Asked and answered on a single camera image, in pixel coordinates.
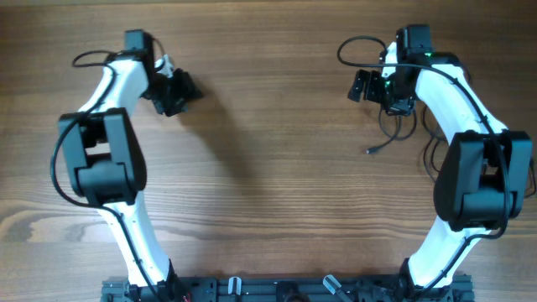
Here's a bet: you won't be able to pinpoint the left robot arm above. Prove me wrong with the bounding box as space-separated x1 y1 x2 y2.
50 29 203 301

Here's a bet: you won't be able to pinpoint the black left camera cable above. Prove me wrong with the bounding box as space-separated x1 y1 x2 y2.
49 49 169 301

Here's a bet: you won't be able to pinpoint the thin black separated cable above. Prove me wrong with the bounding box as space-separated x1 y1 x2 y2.
524 157 537 199

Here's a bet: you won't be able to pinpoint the black usb cables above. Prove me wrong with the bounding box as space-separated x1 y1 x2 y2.
420 104 450 184

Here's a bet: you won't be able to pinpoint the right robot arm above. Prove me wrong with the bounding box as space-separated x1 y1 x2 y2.
347 24 533 298

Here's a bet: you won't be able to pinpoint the black camera cable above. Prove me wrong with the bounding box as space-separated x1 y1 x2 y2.
336 35 512 294
49 49 169 301

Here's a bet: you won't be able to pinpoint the black cable with usb plug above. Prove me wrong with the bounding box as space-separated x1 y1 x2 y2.
365 107 419 156

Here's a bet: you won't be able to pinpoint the black right camera cable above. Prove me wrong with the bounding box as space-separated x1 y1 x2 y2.
336 35 512 294

